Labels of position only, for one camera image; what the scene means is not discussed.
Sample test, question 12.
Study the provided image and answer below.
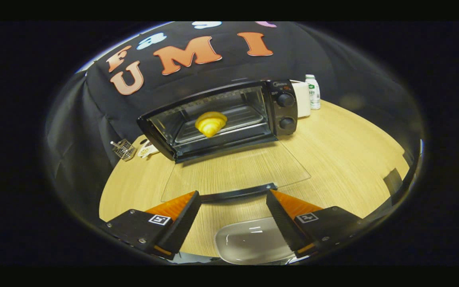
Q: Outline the yellow croissant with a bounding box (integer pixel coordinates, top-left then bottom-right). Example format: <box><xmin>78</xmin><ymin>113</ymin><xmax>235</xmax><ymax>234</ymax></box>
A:
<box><xmin>195</xmin><ymin>111</ymin><xmax>228</xmax><ymax>138</ymax></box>

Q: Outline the small wire basket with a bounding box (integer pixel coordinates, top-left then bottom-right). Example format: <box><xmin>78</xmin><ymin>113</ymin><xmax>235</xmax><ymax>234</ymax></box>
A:
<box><xmin>110</xmin><ymin>139</ymin><xmax>137</xmax><ymax>161</ymax></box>

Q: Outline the white bread toaster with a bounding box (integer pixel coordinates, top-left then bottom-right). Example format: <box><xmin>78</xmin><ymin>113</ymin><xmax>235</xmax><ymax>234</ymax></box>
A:
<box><xmin>291</xmin><ymin>81</ymin><xmax>311</xmax><ymax>118</ymax></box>

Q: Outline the black toaster oven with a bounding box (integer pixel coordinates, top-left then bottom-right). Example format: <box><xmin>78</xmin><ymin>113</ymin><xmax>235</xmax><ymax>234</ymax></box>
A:
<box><xmin>137</xmin><ymin>79</ymin><xmax>312</xmax><ymax>202</ymax></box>

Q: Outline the white plate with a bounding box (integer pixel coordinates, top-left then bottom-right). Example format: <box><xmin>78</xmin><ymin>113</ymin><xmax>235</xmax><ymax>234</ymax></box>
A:
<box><xmin>214</xmin><ymin>217</ymin><xmax>296</xmax><ymax>265</ymax></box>

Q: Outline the black table clamp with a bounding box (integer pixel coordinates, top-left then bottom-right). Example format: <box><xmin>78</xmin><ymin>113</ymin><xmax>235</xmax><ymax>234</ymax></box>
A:
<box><xmin>383</xmin><ymin>168</ymin><xmax>404</xmax><ymax>196</ymax></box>

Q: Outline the white patterned flat item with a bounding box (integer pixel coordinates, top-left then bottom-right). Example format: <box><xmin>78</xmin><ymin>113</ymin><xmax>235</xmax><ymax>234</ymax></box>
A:
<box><xmin>137</xmin><ymin>138</ymin><xmax>159</xmax><ymax>158</ymax></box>

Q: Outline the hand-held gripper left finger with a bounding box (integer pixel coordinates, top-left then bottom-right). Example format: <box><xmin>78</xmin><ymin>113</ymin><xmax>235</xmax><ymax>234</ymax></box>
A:
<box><xmin>99</xmin><ymin>191</ymin><xmax>201</xmax><ymax>260</ymax></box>

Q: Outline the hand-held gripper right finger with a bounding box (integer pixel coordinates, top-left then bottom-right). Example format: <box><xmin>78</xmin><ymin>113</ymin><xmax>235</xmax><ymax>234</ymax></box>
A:
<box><xmin>266</xmin><ymin>190</ymin><xmax>367</xmax><ymax>258</ymax></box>

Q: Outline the white plastic bottle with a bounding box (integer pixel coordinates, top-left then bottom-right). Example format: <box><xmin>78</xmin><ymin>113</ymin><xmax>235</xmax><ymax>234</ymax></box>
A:
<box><xmin>305</xmin><ymin>74</ymin><xmax>321</xmax><ymax>110</ymax></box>

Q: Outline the black backdrop cloth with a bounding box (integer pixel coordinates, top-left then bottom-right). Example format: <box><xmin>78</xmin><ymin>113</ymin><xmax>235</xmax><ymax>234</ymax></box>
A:
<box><xmin>46</xmin><ymin>21</ymin><xmax>425</xmax><ymax>192</ymax></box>

